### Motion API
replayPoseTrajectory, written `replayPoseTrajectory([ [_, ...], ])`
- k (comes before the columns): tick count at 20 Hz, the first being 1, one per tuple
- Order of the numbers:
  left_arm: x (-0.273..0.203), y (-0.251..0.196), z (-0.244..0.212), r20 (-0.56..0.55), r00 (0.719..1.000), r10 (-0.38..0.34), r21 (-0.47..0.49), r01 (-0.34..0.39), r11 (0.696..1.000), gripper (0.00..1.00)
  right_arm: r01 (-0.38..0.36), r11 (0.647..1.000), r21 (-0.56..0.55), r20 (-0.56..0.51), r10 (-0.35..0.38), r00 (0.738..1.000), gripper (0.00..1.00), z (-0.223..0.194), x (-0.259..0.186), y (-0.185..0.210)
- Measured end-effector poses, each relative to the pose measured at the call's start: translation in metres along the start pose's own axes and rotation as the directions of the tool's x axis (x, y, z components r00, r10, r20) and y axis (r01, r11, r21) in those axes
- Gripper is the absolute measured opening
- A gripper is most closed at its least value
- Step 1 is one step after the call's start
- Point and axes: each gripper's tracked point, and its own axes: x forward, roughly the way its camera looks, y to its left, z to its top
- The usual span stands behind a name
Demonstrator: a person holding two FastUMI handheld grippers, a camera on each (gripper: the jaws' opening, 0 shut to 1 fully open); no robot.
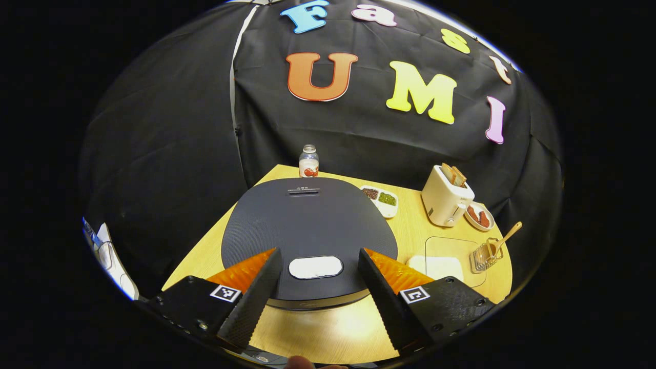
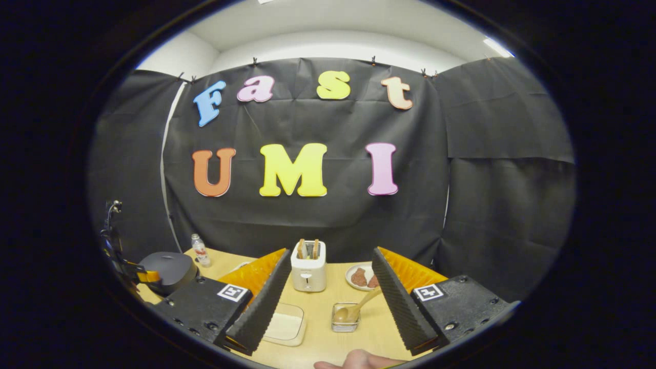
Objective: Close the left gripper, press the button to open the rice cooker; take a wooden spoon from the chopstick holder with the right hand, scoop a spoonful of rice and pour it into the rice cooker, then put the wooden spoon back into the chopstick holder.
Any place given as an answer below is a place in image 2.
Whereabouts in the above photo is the dark grey rice cooker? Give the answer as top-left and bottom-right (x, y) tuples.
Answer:
(138, 251), (199, 297)

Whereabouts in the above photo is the small white plate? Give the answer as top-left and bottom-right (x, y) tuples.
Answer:
(345, 262), (380, 292)

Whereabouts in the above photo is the small water bottle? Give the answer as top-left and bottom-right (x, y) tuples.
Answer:
(191, 234), (212, 268)

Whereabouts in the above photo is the white rice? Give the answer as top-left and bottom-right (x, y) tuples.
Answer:
(265, 314), (303, 340)

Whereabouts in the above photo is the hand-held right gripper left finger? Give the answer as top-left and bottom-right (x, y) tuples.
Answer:
(154, 249), (293, 357)

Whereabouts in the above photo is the wooden spoon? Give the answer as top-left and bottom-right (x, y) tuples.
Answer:
(333, 288), (382, 323)

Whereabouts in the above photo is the clear plastic rice container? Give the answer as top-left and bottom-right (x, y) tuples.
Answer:
(262, 302), (307, 347)

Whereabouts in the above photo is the white toaster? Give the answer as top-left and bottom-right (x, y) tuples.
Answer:
(291, 239), (327, 293)

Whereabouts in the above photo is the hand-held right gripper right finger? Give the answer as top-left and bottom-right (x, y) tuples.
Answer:
(373, 247), (522, 356)

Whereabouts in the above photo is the ceiling light panel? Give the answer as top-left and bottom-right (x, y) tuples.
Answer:
(483, 37), (515, 58)

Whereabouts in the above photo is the black backdrop cloth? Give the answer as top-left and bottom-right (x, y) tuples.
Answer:
(88, 56), (577, 303)

